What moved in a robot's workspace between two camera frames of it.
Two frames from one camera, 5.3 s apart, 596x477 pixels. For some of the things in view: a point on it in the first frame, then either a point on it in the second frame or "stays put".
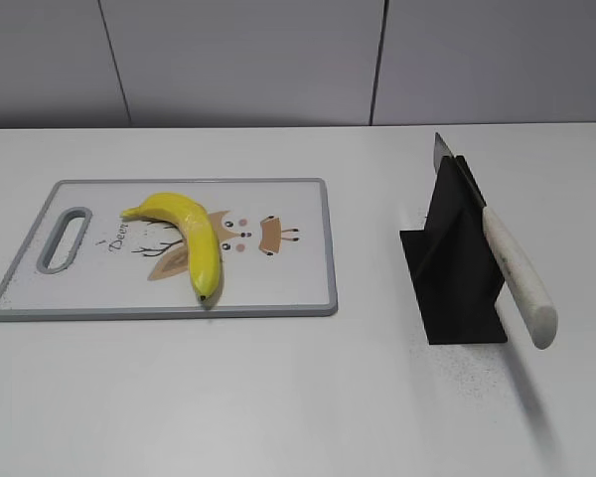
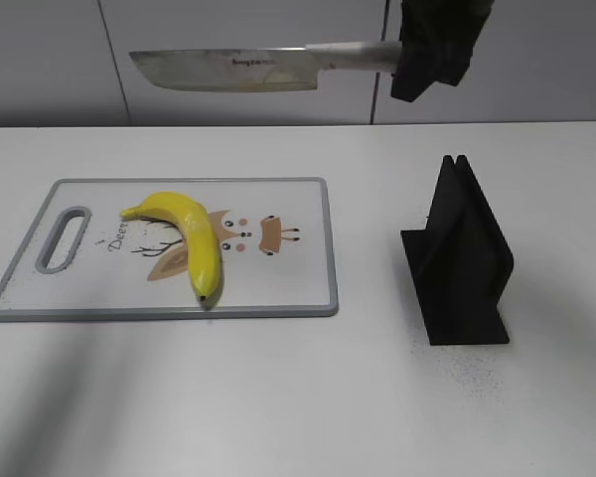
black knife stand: [456, 263] stays put
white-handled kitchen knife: [524, 285] to [261, 70]
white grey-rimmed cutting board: [82, 260] stays put
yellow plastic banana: [198, 230] stays put
